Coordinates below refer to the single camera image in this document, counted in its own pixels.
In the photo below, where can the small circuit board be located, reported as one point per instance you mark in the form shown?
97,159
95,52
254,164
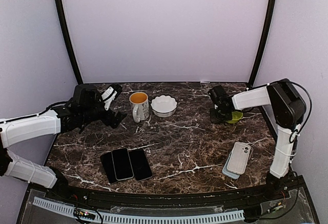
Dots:
83,214

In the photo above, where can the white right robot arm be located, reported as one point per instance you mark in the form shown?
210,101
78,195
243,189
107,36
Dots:
288,107

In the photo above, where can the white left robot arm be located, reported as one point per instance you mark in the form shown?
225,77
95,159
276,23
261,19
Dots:
86,106

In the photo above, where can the black frame post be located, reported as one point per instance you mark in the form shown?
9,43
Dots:
262,42
67,40

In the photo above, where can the black left frame post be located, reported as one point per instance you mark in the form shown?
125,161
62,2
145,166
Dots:
67,40

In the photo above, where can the black right frame post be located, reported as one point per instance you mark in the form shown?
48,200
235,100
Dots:
262,42

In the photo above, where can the beige phone case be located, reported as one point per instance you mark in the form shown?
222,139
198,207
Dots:
239,158

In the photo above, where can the silver-edged phone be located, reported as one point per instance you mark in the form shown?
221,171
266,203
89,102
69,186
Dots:
122,165

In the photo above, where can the black phone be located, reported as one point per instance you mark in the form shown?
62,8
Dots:
140,165
107,164

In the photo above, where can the white floral mug orange inside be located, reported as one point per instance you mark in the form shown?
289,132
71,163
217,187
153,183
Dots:
140,106

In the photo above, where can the clear magsafe phone case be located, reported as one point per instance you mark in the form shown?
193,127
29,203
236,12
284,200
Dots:
249,158

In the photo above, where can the lime green bowl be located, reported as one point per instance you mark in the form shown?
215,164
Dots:
236,117

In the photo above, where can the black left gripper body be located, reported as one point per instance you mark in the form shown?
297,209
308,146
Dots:
89,115

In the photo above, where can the white scalloped dish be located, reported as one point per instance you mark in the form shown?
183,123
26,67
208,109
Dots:
164,106

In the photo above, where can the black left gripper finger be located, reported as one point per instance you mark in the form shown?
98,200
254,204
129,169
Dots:
119,116
113,122

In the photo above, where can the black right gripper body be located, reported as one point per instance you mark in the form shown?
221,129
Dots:
219,117

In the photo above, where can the light blue phone case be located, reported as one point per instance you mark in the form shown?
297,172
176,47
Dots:
228,173

